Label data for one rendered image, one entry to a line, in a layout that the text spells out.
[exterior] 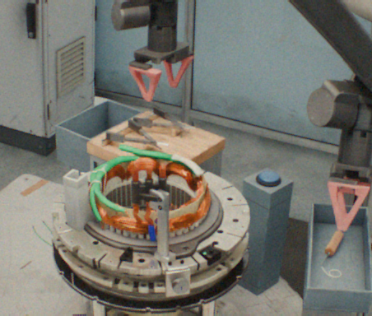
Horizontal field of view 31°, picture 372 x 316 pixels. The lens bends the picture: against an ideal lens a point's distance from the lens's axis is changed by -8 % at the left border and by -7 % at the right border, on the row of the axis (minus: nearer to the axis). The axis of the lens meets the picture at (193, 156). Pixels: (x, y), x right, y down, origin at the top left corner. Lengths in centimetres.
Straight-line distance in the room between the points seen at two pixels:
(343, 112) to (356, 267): 28
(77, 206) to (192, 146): 39
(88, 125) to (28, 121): 203
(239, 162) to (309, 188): 40
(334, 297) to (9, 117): 281
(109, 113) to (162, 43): 31
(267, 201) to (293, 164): 226
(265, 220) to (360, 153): 34
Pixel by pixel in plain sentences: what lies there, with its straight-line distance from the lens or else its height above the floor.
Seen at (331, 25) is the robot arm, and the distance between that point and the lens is 91.
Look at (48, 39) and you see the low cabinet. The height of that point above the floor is 63.
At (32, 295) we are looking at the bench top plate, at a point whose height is 78.
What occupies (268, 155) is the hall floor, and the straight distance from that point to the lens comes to 364.
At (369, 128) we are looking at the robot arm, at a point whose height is 126.
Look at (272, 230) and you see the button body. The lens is 138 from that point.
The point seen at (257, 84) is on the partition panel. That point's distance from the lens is 353.
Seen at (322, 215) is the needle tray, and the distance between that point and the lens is 125.
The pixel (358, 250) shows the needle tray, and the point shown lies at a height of 103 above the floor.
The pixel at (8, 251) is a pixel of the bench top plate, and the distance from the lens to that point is 159.
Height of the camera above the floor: 171
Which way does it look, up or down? 28 degrees down
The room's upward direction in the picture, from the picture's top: 2 degrees clockwise
